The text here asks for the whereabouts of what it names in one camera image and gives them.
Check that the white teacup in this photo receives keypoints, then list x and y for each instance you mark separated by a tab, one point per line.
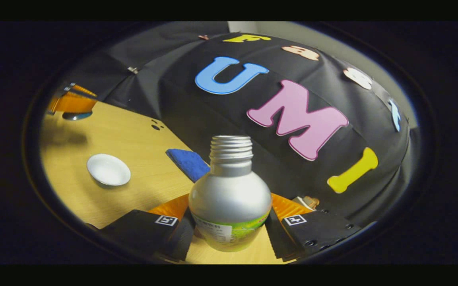
108	170

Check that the silver water bottle green label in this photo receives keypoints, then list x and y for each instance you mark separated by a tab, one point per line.
229	194

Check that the black backdrop cloth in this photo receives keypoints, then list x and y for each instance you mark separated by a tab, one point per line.
221	119

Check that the dark blue teacup lid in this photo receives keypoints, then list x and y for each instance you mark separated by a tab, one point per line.
77	116

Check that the silver cloth clip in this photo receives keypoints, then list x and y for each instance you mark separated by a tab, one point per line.
132	70

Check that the blue towel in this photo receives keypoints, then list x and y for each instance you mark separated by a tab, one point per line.
191	163

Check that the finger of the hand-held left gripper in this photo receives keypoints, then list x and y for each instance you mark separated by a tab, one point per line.
72	104
82	90

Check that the white toaster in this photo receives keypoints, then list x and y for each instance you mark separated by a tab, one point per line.
299	201

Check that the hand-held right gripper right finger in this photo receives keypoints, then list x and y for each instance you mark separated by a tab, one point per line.
276	238

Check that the toast slice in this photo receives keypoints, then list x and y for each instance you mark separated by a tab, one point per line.
313	201

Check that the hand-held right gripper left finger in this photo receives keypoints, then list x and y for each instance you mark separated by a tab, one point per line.
181	238

